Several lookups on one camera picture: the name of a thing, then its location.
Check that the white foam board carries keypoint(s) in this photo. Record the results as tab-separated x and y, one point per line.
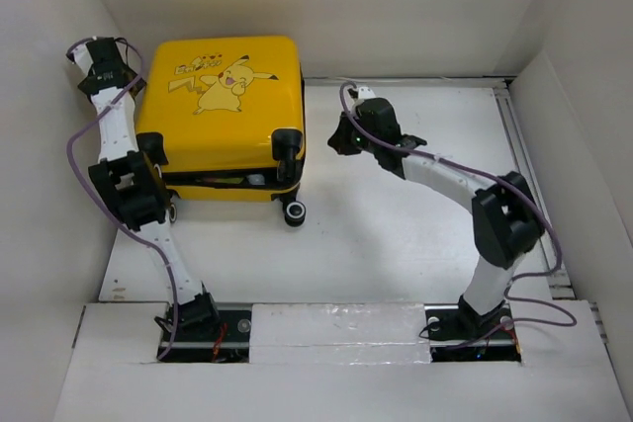
366	334

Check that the yellow-green shorts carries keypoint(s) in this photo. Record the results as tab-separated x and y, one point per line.
221	181

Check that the pink teal-capped tube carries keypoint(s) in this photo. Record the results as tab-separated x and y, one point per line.
256	179

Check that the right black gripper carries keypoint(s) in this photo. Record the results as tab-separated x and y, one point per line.
339	139

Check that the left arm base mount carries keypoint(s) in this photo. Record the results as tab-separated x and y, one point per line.
226	343

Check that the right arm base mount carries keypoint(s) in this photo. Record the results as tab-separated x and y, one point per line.
455	337

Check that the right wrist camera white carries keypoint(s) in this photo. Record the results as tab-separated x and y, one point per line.
361	93

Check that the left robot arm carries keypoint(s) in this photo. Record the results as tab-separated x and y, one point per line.
127	185

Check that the yellow hard-shell suitcase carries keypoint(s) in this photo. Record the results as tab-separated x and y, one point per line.
228	107

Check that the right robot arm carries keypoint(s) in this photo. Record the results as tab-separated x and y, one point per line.
504	225

